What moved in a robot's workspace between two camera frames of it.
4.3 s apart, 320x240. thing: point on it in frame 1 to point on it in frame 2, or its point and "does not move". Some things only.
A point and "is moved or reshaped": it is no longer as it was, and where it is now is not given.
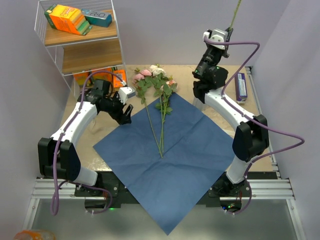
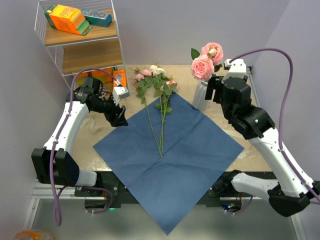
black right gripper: (224, 52) to (214, 83)
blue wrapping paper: (168, 161) does not move
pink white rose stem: (166, 87) does not move
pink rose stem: (236, 11) is moved or reshaped
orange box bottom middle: (103, 75) does not move
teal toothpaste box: (97, 18) does not move
